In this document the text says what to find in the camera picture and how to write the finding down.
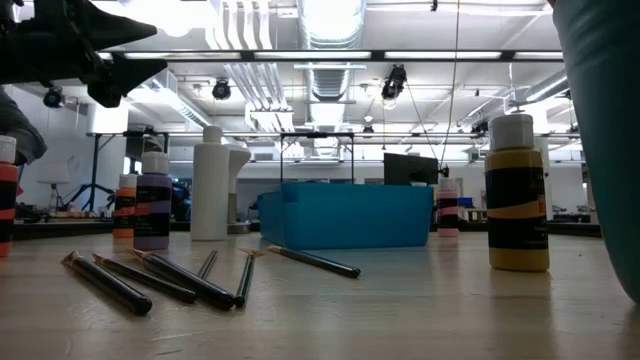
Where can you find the black ceiling spotlight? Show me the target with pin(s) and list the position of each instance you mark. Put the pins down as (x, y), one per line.
(53, 96)
(221, 89)
(395, 80)

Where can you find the yellow paint bottle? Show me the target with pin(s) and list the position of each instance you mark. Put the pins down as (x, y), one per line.
(517, 260)

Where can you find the small blue background box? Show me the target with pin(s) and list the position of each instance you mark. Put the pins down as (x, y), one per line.
(465, 201)

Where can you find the paintbrush with tan bristles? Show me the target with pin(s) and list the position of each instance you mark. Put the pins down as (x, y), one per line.
(320, 263)

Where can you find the white background lamp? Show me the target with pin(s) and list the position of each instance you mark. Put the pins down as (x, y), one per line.
(52, 172)

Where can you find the purple paint bottle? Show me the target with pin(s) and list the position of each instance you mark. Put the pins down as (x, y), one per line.
(152, 180)

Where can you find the red paint bottle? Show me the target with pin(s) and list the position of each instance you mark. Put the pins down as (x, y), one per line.
(7, 175)

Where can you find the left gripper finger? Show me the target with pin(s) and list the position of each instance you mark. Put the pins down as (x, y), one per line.
(120, 32)
(125, 77)

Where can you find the blue steel post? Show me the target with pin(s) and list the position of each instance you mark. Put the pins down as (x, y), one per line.
(94, 170)

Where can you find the dark green plastic cup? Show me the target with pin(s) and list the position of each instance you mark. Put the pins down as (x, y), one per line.
(605, 150)

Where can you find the tall white bottle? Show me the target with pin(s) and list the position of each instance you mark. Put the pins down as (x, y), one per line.
(210, 190)

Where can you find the black background monitor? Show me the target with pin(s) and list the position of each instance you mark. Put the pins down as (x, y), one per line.
(410, 170)

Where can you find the black background rig frame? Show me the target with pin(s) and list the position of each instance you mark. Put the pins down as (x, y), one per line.
(317, 134)

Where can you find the pink paint bottle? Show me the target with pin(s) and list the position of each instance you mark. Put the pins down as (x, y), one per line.
(447, 195)

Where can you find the orange paint bottle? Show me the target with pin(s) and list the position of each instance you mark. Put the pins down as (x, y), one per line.
(125, 191)

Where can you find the silver ceiling air duct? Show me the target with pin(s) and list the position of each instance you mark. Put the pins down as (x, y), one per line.
(332, 30)

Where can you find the blue plastic bin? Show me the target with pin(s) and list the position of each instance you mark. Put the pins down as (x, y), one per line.
(345, 215)

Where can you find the paintbrush with orange flat bristles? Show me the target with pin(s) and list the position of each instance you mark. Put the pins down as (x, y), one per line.
(245, 282)

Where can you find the black background robot arm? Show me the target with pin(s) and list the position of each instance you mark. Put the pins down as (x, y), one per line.
(90, 189)

